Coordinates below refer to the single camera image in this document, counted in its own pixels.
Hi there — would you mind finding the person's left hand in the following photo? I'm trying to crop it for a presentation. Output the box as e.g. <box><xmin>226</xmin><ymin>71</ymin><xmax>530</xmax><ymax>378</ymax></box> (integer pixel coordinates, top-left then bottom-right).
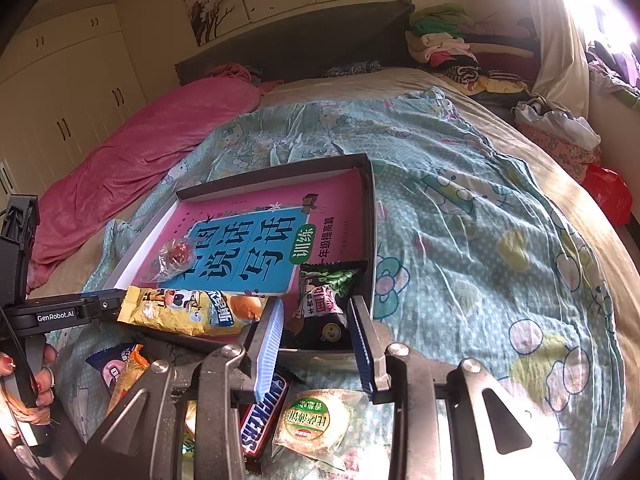
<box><xmin>0</xmin><ymin>344</ymin><xmax>59</xmax><ymax>428</ymax></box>

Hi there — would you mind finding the long yellow snack packet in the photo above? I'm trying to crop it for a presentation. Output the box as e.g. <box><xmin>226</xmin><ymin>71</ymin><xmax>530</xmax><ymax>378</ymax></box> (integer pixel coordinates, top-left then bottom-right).
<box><xmin>116</xmin><ymin>285</ymin><xmax>273</xmax><ymax>338</ymax></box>

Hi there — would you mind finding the pile of folded clothes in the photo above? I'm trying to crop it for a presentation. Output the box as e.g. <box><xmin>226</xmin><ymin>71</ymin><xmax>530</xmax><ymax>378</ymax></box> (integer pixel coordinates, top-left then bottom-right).
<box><xmin>405</xmin><ymin>4</ymin><xmax>541</xmax><ymax>96</ymax></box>

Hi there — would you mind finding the purple clothes heap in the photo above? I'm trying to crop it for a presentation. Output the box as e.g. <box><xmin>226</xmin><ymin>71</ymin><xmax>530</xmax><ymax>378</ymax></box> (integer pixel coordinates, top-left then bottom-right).
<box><xmin>585</xmin><ymin>35</ymin><xmax>640</xmax><ymax>106</ymax></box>

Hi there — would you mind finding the black green pea packet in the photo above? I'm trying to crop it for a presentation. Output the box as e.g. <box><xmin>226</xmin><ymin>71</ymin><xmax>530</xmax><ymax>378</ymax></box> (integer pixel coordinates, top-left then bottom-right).
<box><xmin>291</xmin><ymin>261</ymin><xmax>368</xmax><ymax>351</ymax></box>

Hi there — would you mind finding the orange bread slice packet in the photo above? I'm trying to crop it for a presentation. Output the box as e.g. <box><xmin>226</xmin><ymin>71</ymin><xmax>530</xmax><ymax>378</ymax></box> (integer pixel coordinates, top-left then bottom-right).
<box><xmin>106</xmin><ymin>342</ymin><xmax>151</xmax><ymax>416</ymax></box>

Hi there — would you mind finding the brown chocolate bar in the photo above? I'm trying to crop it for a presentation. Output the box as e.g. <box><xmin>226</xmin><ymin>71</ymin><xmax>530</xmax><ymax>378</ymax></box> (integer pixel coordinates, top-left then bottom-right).
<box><xmin>239</xmin><ymin>367</ymin><xmax>292</xmax><ymax>462</ymax></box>

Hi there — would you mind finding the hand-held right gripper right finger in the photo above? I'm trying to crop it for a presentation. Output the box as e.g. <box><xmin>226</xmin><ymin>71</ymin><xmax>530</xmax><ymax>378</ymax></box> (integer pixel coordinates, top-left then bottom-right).
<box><xmin>347</xmin><ymin>296</ymin><xmax>576</xmax><ymax>480</ymax></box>

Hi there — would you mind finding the beige bed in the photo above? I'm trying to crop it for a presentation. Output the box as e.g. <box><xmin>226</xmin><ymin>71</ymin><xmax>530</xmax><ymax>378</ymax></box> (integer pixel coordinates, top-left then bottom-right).
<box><xmin>25</xmin><ymin>65</ymin><xmax>640</xmax><ymax>480</ymax></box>

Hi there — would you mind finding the blue and white cookie packet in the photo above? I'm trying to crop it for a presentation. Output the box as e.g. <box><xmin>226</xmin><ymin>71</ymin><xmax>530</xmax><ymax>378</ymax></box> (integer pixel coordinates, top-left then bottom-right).
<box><xmin>85</xmin><ymin>342</ymin><xmax>138</xmax><ymax>393</ymax></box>

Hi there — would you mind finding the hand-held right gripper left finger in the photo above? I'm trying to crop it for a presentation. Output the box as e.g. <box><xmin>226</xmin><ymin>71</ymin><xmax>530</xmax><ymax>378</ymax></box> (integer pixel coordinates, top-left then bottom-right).
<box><xmin>65</xmin><ymin>299</ymin><xmax>285</xmax><ymax>480</ymax></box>

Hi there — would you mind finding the floral bag of clothes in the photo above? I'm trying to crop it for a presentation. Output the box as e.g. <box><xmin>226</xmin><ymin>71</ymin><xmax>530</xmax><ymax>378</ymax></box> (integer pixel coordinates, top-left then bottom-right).
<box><xmin>512</xmin><ymin>97</ymin><xmax>603</xmax><ymax>186</ymax></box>

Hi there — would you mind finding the clear red candy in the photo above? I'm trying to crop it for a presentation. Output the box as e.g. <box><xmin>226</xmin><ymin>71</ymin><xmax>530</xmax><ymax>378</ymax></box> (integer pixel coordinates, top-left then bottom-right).
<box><xmin>142</xmin><ymin>239</ymin><xmax>196</xmax><ymax>283</ymax></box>

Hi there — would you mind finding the red plastic bag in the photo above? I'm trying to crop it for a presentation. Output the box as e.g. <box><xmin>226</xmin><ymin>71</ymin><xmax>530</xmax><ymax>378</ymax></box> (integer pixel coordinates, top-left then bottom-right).
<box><xmin>580</xmin><ymin>165</ymin><xmax>633</xmax><ymax>226</ymax></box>

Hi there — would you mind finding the dark patterned pillow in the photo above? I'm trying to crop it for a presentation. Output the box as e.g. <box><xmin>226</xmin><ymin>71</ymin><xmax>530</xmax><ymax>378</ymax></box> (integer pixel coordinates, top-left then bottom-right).
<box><xmin>320</xmin><ymin>59</ymin><xmax>386</xmax><ymax>78</ymax></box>

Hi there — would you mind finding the dark headboard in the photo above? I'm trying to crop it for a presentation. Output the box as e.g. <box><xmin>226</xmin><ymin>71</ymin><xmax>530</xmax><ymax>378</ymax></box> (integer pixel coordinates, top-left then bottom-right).
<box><xmin>174</xmin><ymin>0</ymin><xmax>416</xmax><ymax>86</ymax></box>

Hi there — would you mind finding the clear round green cake packet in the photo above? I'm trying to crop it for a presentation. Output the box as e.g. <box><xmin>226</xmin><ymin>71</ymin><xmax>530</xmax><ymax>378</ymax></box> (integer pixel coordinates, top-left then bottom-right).
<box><xmin>272</xmin><ymin>387</ymin><xmax>366</xmax><ymax>471</ymax></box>

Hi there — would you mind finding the pink blanket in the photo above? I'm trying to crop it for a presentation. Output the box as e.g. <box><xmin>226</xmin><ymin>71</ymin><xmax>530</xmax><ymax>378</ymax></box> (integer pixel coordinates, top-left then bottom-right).
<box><xmin>25</xmin><ymin>62</ymin><xmax>266</xmax><ymax>296</ymax></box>

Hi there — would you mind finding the beige curtain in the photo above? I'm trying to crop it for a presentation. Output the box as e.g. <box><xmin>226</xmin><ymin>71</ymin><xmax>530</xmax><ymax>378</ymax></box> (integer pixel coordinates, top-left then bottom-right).
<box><xmin>520</xmin><ymin>0</ymin><xmax>591</xmax><ymax>116</ymax></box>

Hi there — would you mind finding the pink and blue book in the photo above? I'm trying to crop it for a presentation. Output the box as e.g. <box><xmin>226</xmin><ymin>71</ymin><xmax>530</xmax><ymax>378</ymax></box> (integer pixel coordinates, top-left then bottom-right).
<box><xmin>135</xmin><ymin>170</ymin><xmax>371</xmax><ymax>295</ymax></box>

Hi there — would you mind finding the shallow cardboard box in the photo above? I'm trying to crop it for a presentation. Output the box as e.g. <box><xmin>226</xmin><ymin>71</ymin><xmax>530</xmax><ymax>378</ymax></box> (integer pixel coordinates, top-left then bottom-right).
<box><xmin>100</xmin><ymin>152</ymin><xmax>377</xmax><ymax>358</ymax></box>

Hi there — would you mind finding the cream wardrobe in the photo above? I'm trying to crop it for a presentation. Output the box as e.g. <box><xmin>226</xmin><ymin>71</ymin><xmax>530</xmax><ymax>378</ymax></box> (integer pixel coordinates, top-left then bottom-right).
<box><xmin>0</xmin><ymin>2</ymin><xmax>148</xmax><ymax>206</ymax></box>

